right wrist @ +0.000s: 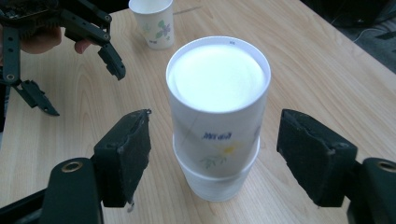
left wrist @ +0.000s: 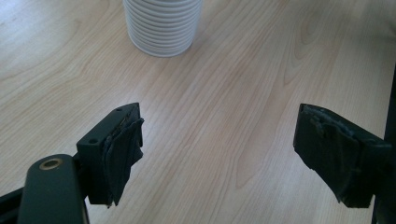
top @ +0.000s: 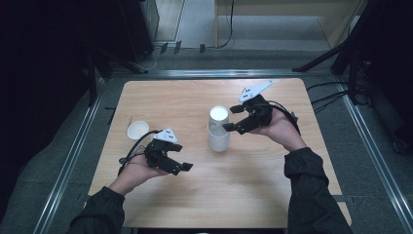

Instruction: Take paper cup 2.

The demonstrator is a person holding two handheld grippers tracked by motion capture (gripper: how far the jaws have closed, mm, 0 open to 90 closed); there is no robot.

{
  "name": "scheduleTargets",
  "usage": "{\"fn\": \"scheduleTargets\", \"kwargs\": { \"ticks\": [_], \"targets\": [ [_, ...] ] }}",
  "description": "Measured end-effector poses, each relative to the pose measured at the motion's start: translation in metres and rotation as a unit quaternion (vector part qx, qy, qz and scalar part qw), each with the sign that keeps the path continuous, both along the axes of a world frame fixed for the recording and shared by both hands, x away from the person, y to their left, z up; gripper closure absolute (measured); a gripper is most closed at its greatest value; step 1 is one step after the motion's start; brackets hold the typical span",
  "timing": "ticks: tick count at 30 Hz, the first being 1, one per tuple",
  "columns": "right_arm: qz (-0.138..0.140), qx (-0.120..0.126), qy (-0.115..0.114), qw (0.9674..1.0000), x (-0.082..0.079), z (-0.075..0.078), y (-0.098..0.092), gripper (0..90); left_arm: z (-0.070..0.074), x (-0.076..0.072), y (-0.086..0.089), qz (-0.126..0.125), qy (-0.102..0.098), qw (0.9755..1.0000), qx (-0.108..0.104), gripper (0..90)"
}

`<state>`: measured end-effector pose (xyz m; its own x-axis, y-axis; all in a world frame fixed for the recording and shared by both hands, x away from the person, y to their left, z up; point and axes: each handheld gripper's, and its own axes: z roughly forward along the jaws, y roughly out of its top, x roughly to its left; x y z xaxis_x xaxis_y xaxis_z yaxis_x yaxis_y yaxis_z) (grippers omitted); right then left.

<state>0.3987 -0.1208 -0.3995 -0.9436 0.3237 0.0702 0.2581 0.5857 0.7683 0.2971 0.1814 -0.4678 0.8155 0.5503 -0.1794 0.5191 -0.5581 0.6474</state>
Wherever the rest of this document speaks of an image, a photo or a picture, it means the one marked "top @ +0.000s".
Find person's left hand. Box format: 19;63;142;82
118;153;169;189

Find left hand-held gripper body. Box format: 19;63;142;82
144;127;179;170

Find light wooden furniture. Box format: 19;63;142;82
213;0;369;49

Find right hand-held gripper cable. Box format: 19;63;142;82
267;99;301;136

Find left hand-held gripper cable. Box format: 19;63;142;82
117;129;163;176

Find black metal stand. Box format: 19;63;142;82
85;48;149;106

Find black equipment base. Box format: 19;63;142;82
391;123;413;155

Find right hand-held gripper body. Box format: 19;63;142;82
239;79;276;131

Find dark curtain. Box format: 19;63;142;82
0;0;121;209

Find white floor cable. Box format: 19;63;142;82
139;45;164;72

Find black computer tower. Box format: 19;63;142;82
118;0;160;63

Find hand-held gripper cable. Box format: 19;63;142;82
117;129;163;176
267;99;301;136

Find black floor cable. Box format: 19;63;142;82
313;97;345;114
311;91;349;105
306;80;349;92

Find black tripod stand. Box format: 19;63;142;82
291;0;413;105

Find black tape strip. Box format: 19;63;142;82
104;106;117;126

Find person's right hand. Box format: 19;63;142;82
249;109;308;153

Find white disposable paper cup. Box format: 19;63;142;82
126;120;150;141

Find metal floor rail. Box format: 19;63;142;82
32;77;106;234
110;68;332;80
335;77;413;233

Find black hanging cable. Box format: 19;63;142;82
216;0;236;50

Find stack of white paper cups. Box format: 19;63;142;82
207;105;231;153

